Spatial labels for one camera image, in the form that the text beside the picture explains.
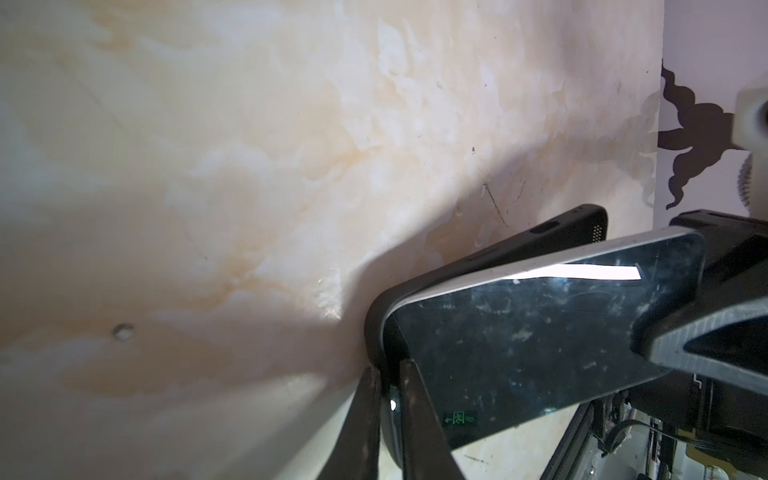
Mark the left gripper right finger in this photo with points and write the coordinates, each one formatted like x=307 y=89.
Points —
x=426 y=453

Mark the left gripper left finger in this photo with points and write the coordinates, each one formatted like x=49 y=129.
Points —
x=356 y=452

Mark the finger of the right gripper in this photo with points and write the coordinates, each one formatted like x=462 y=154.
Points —
x=735 y=270
x=721 y=335

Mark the black phone case horizontal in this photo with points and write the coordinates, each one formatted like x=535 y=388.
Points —
x=592 y=300

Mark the black phone case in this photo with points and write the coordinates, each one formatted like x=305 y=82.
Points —
x=465 y=330

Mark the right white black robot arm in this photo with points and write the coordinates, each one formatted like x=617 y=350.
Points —
x=728 y=423

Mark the right metal flexible conduit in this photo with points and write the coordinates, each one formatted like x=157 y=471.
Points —
x=749 y=182

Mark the black base frame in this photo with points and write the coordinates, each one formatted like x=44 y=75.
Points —
x=570 y=450

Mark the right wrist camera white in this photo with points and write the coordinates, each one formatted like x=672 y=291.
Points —
x=750 y=119

